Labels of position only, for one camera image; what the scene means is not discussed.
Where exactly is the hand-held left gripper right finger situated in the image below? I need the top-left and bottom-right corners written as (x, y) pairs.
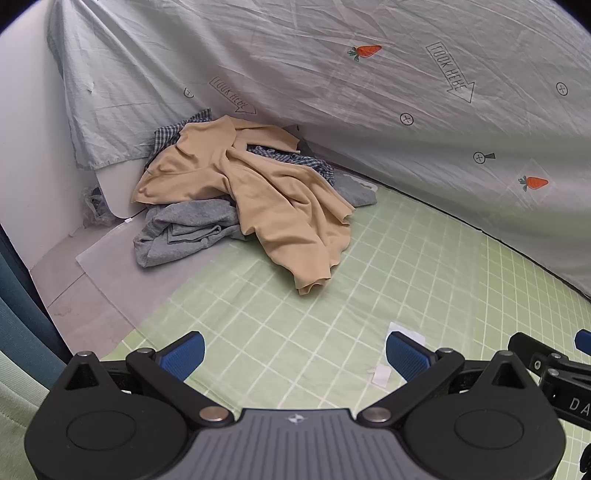
top-left (358, 331), bottom-right (539, 425)

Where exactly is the white board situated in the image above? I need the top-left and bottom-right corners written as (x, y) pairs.
top-left (95, 152), bottom-right (149, 220)

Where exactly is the blue plaid shirt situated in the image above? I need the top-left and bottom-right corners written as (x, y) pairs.
top-left (145, 108), bottom-right (335, 185)

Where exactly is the beige long-sleeve top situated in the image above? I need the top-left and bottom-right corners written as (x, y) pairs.
top-left (131, 115), bottom-right (356, 296)

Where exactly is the pale green cloth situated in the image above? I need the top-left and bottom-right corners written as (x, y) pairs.
top-left (0, 353), bottom-right (47, 480)

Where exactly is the clear plastic sheet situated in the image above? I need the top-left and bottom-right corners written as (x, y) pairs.
top-left (75, 216), bottom-right (245, 324)

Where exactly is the crumpled clear plastic bag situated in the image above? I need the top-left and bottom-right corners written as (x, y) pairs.
top-left (82, 185), bottom-right (117, 228)

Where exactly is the teal curtain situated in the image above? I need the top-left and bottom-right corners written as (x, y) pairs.
top-left (0, 222), bottom-right (75, 418)

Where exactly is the grey sweatshirt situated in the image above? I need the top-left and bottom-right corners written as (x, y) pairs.
top-left (133, 168), bottom-right (379, 268)

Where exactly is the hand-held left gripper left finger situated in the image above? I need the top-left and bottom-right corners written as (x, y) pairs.
top-left (58, 331), bottom-right (234, 425)

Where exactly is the grey carrot-print sheet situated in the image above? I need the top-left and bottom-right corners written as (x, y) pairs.
top-left (46, 0), bottom-right (591, 298)

